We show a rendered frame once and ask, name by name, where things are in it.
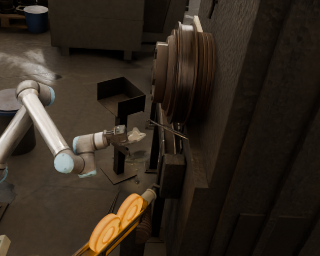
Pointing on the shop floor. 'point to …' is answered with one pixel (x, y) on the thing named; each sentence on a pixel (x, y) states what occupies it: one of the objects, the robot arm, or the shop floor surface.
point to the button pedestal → (2, 250)
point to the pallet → (12, 10)
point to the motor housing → (143, 233)
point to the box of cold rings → (96, 25)
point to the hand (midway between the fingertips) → (144, 136)
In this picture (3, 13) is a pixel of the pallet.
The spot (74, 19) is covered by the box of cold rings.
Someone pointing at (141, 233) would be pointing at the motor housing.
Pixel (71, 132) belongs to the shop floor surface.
